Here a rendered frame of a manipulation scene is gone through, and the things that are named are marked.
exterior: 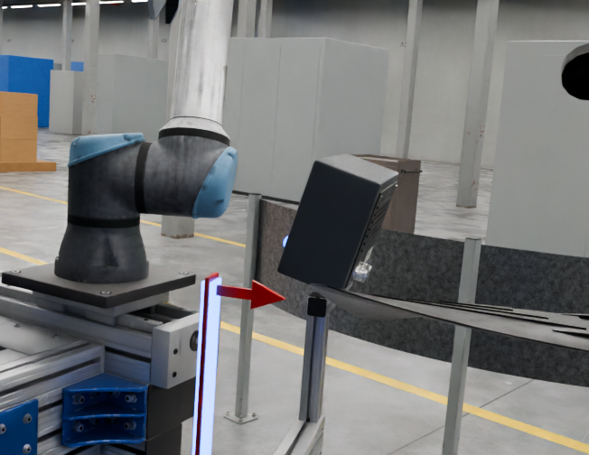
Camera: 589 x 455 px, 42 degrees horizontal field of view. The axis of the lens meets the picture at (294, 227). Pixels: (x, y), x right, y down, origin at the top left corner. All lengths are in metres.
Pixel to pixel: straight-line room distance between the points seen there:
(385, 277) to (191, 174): 1.51
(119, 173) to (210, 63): 0.23
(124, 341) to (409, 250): 1.51
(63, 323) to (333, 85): 9.42
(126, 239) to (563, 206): 6.02
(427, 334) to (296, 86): 8.26
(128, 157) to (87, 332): 0.28
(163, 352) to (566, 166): 6.07
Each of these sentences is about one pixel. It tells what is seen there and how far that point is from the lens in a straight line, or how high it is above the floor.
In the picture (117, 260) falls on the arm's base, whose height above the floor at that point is 1.07.
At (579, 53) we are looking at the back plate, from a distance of 0.16.
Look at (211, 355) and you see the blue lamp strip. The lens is 0.65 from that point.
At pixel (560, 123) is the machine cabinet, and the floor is 1.36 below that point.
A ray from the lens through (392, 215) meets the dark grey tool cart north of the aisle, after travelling 7.46.
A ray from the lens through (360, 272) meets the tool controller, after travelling 1.23.
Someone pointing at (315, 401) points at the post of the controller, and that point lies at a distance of 1.20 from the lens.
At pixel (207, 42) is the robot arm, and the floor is 1.42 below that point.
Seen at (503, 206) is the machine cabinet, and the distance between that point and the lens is 7.28.
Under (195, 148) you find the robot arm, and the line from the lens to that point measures 1.22.
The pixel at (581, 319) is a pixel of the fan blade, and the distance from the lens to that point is 0.64.
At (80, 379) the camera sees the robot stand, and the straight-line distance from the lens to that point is 1.23.
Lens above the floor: 1.33
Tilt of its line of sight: 9 degrees down
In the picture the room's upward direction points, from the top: 4 degrees clockwise
